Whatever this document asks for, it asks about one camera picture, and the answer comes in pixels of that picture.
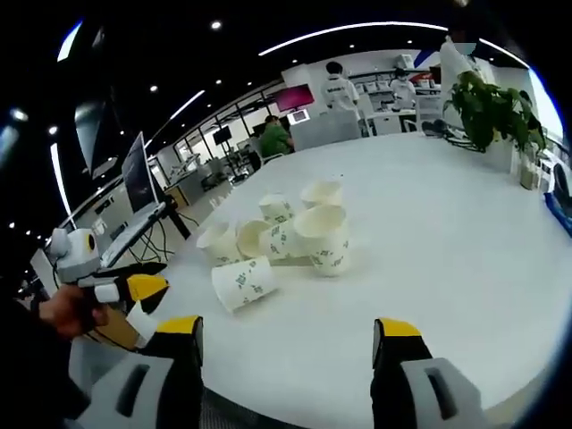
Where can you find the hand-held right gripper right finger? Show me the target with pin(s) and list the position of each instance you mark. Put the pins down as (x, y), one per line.
(429, 397)

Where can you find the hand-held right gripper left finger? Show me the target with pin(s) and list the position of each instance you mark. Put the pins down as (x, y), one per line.
(134, 393)

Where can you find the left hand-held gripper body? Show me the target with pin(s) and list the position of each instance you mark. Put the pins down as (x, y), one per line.
(73, 257)

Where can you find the pile of white paper cups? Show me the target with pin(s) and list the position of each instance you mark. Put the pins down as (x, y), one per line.
(319, 241)

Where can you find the person's left hand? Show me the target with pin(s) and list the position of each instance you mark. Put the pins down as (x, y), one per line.
(67, 310)

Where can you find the open silver laptop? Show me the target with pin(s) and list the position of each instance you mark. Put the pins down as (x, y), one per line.
(136, 179)

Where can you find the white table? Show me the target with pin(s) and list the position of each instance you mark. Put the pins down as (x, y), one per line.
(424, 250)

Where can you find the small white screen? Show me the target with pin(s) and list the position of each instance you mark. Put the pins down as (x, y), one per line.
(298, 116)

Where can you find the clear glass vase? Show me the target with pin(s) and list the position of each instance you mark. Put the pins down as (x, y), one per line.
(528, 170)

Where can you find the green potted plant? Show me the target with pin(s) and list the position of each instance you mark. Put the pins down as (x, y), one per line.
(487, 107)

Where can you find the long ceiling strip light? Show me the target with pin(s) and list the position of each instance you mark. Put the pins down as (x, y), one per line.
(348, 33)

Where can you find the pink wall screen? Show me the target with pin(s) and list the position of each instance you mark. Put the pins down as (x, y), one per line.
(293, 97)

